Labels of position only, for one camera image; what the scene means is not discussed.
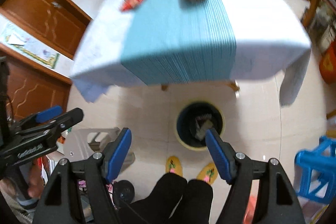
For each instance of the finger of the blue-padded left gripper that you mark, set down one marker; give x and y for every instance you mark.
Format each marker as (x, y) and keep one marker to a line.
(40, 117)
(60, 123)

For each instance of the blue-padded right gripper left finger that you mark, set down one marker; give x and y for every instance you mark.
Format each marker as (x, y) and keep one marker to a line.
(114, 155)

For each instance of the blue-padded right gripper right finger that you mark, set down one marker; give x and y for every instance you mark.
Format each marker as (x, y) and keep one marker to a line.
(223, 156)

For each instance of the yellow-rimmed dark trash bin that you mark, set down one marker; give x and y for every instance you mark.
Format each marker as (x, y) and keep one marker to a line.
(194, 120)

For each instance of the person's left hand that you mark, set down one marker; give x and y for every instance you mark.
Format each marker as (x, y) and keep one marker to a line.
(35, 183)

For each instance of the person's black trouser legs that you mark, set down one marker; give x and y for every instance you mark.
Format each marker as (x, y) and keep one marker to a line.
(172, 200)

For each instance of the left yellow slipper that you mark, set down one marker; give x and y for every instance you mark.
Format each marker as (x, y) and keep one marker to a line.
(173, 165)

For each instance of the blue plastic stool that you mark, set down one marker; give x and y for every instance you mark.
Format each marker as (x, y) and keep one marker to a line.
(314, 177)

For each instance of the brown wooden door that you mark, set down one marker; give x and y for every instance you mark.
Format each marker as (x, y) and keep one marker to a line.
(60, 24)

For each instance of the white tree-print tablecloth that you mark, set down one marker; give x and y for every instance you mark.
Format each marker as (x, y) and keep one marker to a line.
(269, 38)

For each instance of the teal striped table runner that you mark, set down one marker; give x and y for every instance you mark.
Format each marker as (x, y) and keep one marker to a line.
(179, 41)

